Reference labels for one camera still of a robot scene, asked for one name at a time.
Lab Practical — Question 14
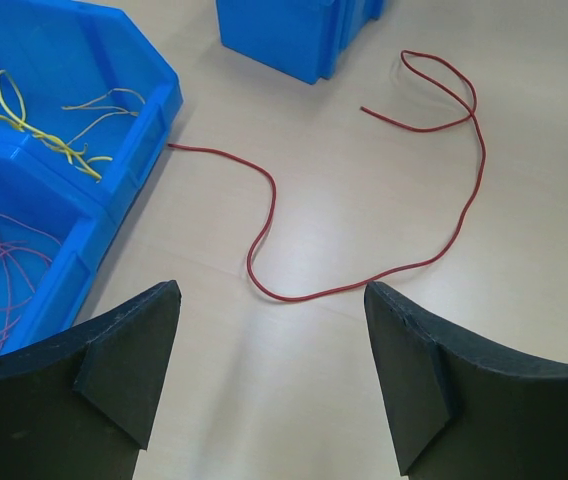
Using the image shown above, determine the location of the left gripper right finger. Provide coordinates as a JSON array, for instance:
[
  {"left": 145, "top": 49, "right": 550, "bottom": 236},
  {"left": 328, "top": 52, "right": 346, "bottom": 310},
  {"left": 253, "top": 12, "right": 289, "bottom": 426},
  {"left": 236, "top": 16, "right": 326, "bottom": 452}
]
[{"left": 364, "top": 282, "right": 568, "bottom": 479}]

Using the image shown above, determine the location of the blue double bin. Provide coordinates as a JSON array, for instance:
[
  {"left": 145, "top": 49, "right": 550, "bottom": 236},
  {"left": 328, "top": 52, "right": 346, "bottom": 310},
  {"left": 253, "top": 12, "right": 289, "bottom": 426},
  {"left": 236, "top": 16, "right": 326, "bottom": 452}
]
[{"left": 0, "top": 1, "right": 182, "bottom": 355}]

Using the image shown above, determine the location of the pale orange pulled wire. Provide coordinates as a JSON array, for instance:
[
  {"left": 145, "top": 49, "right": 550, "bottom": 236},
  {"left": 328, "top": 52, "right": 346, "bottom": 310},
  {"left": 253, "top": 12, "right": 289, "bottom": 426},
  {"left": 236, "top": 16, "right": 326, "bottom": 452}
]
[{"left": 61, "top": 88, "right": 146, "bottom": 146}]

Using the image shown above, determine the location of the blue single bin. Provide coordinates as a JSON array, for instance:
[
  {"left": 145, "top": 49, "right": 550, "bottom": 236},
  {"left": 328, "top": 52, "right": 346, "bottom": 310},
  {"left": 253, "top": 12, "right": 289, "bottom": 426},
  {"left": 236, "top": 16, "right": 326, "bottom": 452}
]
[{"left": 216, "top": 0, "right": 387, "bottom": 84}]

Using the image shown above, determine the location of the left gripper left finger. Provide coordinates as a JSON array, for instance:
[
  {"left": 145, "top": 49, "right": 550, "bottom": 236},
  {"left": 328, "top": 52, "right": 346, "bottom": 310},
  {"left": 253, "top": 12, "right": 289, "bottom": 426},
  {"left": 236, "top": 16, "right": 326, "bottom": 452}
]
[{"left": 0, "top": 280, "right": 181, "bottom": 479}]

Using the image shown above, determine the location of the yellow wire tangle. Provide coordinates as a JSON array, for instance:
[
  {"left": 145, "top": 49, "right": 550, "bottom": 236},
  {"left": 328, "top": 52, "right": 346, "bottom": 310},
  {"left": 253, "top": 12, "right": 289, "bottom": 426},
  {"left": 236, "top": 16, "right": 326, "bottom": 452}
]
[{"left": 0, "top": 69, "right": 114, "bottom": 184}]

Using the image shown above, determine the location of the red wire tangle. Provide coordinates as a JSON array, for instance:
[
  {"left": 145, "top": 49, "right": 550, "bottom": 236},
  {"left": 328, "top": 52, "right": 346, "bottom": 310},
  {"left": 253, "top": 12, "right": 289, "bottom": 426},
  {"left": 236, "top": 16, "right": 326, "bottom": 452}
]
[{"left": 167, "top": 49, "right": 487, "bottom": 304}]

